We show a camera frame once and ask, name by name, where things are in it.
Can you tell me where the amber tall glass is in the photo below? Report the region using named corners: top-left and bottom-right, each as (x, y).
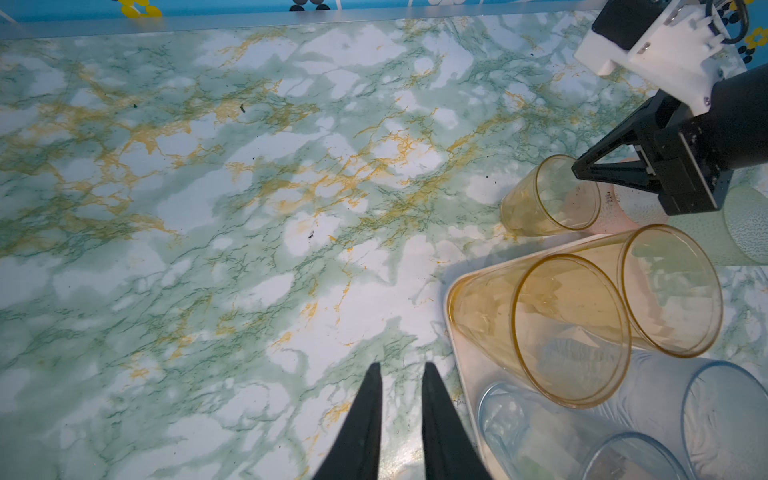
top-left (446, 253), bottom-right (632, 409)
top-left (563, 224), bottom-right (723, 358)

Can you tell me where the green frosted glass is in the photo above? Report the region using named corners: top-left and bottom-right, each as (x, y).
top-left (667, 186), bottom-right (767, 266)

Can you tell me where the beige plastic tray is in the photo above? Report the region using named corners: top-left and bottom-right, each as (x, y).
top-left (443, 230), bottom-right (768, 480)

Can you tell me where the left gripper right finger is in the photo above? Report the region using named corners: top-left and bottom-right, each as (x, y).
top-left (421, 362), bottom-right (491, 479)

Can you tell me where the small pink frosted glass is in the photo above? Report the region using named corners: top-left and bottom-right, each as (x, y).
top-left (587, 183), bottom-right (669, 234)

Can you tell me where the blue frosted tall glass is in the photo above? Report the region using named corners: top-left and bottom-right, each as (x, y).
top-left (594, 349), bottom-right (767, 479)

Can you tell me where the small yellow glass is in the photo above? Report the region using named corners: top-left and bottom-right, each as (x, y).
top-left (500, 155), bottom-right (601, 237)

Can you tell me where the blue clear faceted glass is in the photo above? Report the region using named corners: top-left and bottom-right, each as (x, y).
top-left (477, 382), bottom-right (688, 479)

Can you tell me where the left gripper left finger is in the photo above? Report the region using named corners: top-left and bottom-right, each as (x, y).
top-left (314, 362), bottom-right (382, 479)

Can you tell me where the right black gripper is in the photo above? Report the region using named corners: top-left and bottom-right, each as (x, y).
top-left (572, 65), bottom-right (767, 216)

